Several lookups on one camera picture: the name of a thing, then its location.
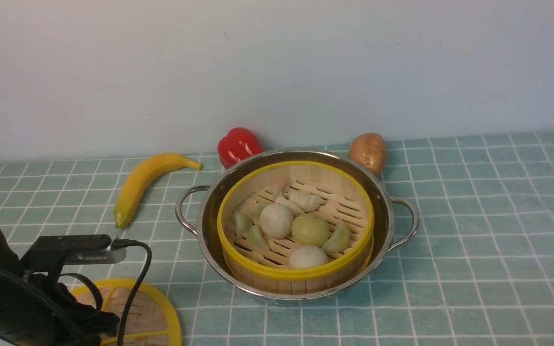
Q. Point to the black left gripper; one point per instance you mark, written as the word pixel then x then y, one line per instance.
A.
pixel 92 321

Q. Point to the woven bamboo steamer lid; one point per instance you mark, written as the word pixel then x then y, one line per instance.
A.
pixel 152 319

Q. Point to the bamboo steamer basket yellow rim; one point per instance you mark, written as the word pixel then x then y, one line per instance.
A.
pixel 346 199

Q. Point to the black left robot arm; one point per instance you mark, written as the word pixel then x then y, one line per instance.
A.
pixel 36 309

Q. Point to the stainless steel pot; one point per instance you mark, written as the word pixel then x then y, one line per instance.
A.
pixel 198 207

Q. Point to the yellow banana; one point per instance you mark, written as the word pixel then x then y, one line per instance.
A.
pixel 141 178

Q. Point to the green dumpling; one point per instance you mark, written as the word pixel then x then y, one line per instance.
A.
pixel 339 240
pixel 255 238
pixel 243 223

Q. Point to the white round bun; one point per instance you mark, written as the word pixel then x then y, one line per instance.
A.
pixel 307 257
pixel 276 220

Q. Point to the red bell pepper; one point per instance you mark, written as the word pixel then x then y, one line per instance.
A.
pixel 239 144

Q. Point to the pink dumpling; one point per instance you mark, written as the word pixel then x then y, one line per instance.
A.
pixel 279 185

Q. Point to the green round bun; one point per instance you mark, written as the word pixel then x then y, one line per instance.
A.
pixel 308 229

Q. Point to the white pleated dumpling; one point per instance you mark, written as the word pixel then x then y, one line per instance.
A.
pixel 308 202

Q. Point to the brown potato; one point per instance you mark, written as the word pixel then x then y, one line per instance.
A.
pixel 370 150

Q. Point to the teal checkered tablecloth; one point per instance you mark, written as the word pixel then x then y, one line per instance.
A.
pixel 480 271

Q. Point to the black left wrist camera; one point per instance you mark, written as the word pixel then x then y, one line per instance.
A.
pixel 49 254

